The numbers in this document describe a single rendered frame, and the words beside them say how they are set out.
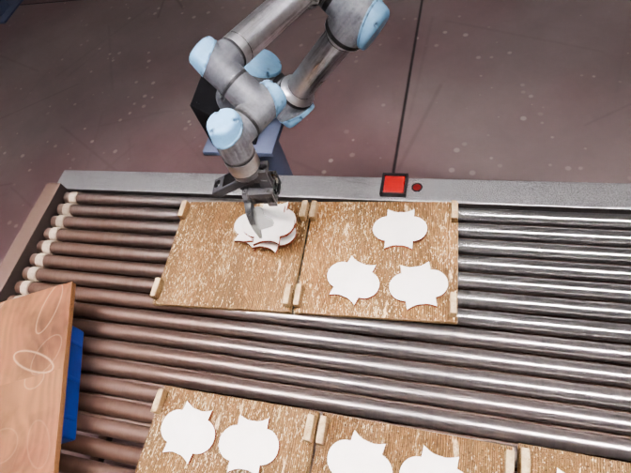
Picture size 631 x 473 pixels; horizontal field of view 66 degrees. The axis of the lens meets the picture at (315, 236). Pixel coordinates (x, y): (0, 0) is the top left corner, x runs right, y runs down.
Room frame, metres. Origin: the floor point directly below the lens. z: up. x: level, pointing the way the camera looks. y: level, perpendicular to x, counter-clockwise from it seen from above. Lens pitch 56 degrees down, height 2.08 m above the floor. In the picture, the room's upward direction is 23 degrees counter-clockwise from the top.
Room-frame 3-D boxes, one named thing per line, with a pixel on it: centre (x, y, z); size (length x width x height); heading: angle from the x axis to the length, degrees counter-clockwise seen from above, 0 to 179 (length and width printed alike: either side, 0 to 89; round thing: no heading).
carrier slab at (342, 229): (0.63, -0.13, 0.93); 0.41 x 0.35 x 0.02; 62
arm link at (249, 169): (0.81, 0.09, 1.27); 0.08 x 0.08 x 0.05
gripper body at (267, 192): (0.80, 0.08, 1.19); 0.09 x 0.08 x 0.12; 65
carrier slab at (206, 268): (0.83, 0.24, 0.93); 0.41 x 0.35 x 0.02; 62
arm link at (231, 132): (0.81, 0.08, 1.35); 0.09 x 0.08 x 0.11; 122
